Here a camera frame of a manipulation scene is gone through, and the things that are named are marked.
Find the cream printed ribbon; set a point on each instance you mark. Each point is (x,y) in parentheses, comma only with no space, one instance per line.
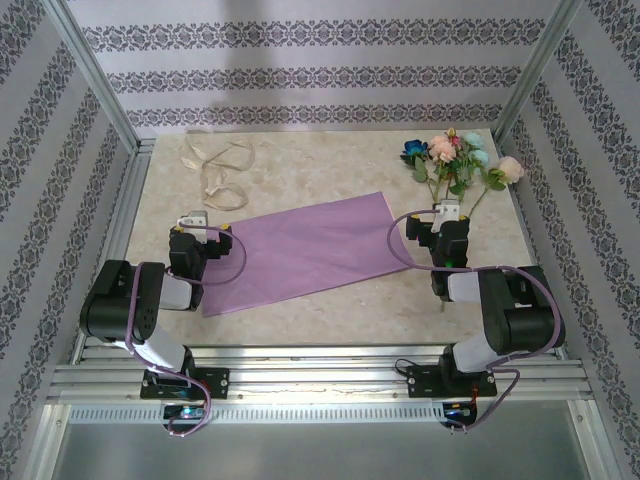
(209,191)

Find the pale pink fake flower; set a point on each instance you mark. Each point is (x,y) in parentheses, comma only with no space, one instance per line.
(511,169)

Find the peach fake flower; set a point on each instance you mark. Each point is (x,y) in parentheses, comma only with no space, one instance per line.
(441,149)

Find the purple and pink wrapping paper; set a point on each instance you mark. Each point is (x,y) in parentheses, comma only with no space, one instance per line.
(310,250)

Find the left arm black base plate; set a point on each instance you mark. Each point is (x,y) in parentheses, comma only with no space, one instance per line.
(217,382)

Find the aluminium frame post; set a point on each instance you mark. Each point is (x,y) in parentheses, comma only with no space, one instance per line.
(95,75)
(532,75)

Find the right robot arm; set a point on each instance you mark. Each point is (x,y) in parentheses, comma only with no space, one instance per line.
(525,320)

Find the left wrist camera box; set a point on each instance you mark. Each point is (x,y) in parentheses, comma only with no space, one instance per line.
(194,219)

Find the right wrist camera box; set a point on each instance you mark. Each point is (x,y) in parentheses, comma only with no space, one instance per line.
(447,209)

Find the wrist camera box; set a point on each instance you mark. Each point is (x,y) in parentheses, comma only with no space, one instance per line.
(194,219)
(447,209)

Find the wide aluminium extrusion beam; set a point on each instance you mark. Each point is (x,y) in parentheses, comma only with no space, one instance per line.
(320,372)

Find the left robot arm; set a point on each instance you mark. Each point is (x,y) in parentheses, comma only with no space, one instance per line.
(120,300)

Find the magenta fake rose bud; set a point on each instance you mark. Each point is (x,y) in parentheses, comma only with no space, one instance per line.
(455,141)

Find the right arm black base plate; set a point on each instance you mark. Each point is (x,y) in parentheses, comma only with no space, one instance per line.
(422,382)

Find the brushed metal panel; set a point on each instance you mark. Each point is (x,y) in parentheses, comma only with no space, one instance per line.
(320,450)

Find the aluminium side rail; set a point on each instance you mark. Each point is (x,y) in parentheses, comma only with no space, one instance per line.
(122,225)
(517,225)

